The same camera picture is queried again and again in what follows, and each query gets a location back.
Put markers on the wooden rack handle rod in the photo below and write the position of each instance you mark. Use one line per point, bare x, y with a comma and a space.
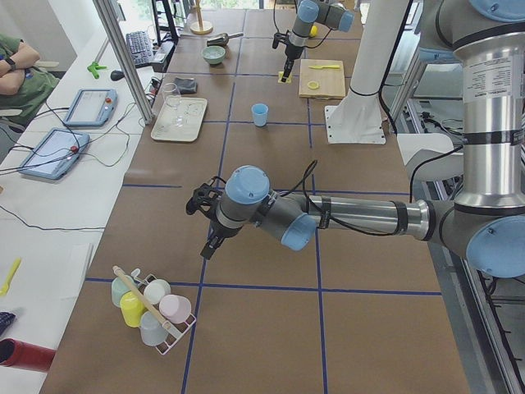
122, 275

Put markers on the grey blue cup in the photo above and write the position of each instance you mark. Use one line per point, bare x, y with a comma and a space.
151, 331

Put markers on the green plastic clamp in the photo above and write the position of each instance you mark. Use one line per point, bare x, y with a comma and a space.
94, 68

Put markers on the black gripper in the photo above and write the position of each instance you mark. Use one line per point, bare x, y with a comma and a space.
292, 52
220, 232

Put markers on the aluminium frame post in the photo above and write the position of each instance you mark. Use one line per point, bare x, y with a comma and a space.
108, 17

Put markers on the white cup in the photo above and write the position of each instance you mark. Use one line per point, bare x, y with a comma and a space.
156, 290

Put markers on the lower blue teach pendant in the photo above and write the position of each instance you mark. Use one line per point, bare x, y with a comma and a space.
55, 154

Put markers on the yellow plastic knife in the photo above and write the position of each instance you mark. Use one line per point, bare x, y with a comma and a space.
325, 66

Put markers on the clear wine glass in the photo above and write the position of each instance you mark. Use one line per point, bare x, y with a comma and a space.
172, 98

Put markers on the red bottle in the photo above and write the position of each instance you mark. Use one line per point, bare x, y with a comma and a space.
26, 356

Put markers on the light blue plastic cup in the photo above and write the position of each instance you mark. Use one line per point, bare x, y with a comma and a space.
259, 114

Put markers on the yellow cup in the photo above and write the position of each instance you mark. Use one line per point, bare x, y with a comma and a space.
132, 309

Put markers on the black computer mouse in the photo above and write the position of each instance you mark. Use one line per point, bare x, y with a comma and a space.
117, 75

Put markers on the seated person green shirt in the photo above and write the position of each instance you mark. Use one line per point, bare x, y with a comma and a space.
24, 86

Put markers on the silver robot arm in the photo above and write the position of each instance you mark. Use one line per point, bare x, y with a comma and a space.
484, 223
334, 16

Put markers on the mint green cup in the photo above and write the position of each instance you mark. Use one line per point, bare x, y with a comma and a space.
118, 289

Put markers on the grey folded cloth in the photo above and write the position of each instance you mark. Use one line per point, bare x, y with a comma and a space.
186, 85

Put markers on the white wire cup rack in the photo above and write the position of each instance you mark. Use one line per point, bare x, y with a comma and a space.
179, 329

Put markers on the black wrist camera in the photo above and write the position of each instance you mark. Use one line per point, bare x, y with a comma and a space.
205, 198
281, 38

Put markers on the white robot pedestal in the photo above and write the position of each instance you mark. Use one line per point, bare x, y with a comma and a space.
357, 118

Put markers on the pink cup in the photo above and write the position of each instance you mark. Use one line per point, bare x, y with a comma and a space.
175, 308

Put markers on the cream bear serving tray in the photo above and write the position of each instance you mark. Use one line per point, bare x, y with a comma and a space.
192, 110

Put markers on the yellow lemon right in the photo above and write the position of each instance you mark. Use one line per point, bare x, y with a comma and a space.
313, 32

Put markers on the green bowl of ice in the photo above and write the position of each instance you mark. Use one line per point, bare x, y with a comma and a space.
213, 55

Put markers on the upper blue teach pendant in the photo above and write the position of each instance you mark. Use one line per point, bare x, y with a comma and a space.
91, 108

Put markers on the yellow spatula on desk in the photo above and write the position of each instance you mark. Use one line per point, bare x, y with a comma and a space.
6, 284

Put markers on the wooden mug tree stand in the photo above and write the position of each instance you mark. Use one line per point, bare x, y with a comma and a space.
200, 26

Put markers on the bamboo cutting board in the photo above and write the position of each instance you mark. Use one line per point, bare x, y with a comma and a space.
331, 82

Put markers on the blue teach pendant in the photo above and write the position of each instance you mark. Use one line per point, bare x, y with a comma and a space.
55, 154
91, 108

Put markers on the steel ice scoop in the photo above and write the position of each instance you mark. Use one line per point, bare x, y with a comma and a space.
223, 39

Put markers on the black keyboard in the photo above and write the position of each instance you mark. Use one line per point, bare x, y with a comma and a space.
140, 47

